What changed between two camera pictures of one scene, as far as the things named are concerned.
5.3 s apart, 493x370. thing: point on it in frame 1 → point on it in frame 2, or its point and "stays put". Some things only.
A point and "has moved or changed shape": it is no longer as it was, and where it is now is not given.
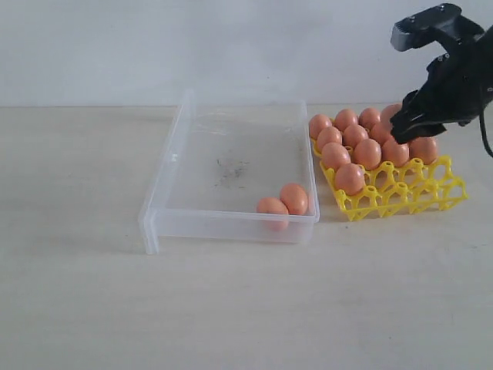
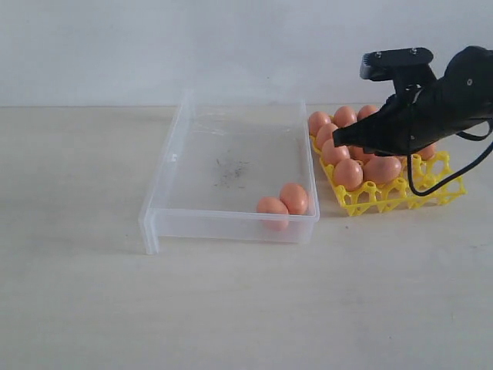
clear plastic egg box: (236, 169) stays put
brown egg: (345, 118) stays put
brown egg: (326, 135) stays put
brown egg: (408, 143) has moved or changed shape
